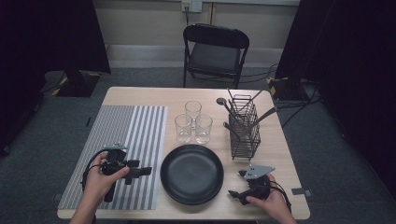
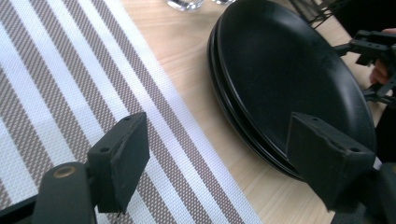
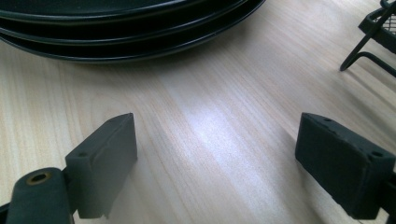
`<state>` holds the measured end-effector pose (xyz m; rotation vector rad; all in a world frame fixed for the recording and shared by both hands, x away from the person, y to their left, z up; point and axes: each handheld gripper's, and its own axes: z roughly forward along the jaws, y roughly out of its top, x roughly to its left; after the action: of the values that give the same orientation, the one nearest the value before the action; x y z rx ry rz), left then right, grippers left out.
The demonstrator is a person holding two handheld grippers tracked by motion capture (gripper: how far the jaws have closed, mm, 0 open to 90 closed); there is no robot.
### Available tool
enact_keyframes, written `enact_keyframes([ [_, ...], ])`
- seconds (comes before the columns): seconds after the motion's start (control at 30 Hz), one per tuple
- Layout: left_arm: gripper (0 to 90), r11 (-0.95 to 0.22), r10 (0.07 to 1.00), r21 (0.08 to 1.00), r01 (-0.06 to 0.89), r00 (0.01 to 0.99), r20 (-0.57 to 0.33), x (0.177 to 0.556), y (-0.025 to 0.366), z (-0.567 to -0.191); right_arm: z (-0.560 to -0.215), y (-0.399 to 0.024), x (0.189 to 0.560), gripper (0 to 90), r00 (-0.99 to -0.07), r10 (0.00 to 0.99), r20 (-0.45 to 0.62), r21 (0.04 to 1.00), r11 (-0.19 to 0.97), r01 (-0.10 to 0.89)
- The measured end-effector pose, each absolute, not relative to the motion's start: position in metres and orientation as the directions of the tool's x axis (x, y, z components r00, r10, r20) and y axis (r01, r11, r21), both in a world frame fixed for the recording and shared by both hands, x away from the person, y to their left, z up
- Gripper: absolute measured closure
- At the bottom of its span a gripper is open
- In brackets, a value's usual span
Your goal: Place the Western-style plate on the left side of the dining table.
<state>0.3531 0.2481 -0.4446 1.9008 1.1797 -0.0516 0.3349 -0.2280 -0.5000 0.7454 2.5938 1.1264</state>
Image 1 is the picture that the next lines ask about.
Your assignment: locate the person's left hand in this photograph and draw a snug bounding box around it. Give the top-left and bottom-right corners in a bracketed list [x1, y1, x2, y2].
[83, 151, 131, 203]

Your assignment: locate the black folding chair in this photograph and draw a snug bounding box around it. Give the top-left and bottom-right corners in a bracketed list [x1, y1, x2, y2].
[182, 22, 250, 90]

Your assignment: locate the white wall socket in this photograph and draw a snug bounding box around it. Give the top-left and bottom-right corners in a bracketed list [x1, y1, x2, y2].
[181, 0, 204, 14]

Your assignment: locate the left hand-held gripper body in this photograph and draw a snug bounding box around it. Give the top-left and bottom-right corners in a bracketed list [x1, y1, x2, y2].
[101, 144, 141, 203]

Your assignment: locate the black floor cable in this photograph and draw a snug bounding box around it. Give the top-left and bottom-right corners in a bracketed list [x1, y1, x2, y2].
[275, 88, 323, 129]
[239, 63, 279, 84]

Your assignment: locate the clear drinking glass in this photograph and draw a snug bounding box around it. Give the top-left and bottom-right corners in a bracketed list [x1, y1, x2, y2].
[184, 100, 203, 130]
[194, 114, 214, 145]
[174, 114, 193, 145]

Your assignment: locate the black stand base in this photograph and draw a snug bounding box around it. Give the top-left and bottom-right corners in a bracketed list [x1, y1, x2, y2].
[265, 76, 310, 102]
[40, 69, 102, 98]

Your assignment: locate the person's right hand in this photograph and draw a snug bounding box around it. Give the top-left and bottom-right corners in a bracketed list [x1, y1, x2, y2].
[246, 173, 295, 220]

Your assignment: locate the dark metal spoon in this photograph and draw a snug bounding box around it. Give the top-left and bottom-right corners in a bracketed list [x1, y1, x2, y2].
[216, 97, 243, 129]

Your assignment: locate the grey striped placemat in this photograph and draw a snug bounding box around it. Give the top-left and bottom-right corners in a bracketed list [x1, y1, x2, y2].
[57, 105, 169, 211]

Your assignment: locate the black curtain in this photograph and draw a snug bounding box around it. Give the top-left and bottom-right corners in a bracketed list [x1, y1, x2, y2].
[275, 0, 396, 200]
[0, 0, 112, 157]

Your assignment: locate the right hand-held gripper cable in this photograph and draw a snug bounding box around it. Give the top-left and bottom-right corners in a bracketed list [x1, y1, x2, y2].
[269, 179, 293, 213]

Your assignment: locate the grey metal utensil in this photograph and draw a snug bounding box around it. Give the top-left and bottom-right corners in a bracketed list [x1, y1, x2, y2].
[241, 106, 277, 138]

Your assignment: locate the black wire cutlery caddy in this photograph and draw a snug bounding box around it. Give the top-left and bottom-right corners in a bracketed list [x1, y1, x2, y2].
[228, 93, 262, 161]

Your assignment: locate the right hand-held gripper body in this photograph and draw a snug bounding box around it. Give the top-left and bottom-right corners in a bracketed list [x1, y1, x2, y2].
[237, 164, 276, 201]

